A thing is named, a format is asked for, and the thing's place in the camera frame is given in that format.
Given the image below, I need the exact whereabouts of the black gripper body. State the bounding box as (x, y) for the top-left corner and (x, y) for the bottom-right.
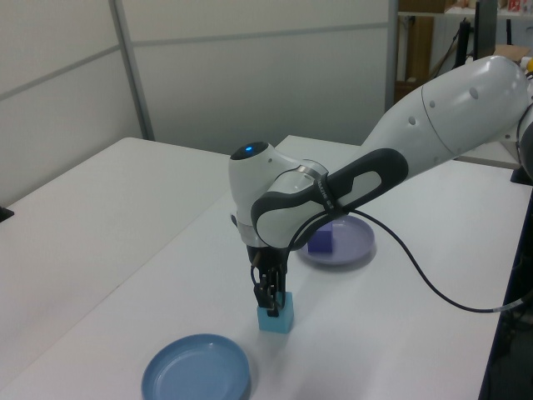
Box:
(245, 244), (289, 275)

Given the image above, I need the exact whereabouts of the light blue cube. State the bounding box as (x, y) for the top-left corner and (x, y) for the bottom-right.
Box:
(257, 291), (294, 335)

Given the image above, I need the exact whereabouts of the purple cube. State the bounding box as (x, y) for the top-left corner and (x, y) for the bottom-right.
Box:
(306, 220), (336, 255)

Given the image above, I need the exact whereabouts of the purple plate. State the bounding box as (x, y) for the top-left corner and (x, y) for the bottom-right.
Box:
(294, 214), (376, 268)

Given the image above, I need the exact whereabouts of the blue plate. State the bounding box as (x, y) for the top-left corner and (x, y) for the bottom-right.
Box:
(141, 332), (252, 400)

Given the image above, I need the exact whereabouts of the tall cardboard box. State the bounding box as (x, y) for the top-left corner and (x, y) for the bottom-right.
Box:
(406, 15), (435, 83)

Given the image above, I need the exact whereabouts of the black monitor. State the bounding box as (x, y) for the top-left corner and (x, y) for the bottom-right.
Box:
(474, 0), (499, 60)

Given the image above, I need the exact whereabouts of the flat cardboard sheet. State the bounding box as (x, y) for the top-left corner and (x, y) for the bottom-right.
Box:
(494, 42), (533, 64)

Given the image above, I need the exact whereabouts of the black strap on arm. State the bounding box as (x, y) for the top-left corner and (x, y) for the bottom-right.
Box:
(311, 169), (351, 216)

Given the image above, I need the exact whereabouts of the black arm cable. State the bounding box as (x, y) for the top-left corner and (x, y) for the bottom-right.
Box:
(286, 207), (533, 313)

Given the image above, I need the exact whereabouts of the grey partition post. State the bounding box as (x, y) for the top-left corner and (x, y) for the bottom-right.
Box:
(386, 0), (401, 110)
(108, 0), (156, 143)

